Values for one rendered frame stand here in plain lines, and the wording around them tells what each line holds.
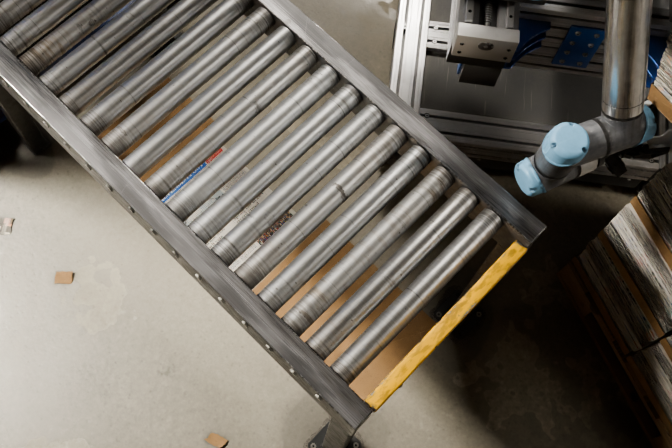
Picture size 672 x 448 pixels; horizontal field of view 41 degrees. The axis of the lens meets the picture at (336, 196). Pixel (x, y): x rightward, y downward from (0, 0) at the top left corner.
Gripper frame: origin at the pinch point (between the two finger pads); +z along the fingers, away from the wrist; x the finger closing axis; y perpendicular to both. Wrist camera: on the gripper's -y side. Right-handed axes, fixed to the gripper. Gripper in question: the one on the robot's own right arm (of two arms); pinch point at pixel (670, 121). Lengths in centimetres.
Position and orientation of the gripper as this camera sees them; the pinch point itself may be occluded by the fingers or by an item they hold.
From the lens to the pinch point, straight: 196.2
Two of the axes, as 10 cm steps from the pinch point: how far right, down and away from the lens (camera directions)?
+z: 9.0, -3.9, 1.8
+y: -1.0, -6.1, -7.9
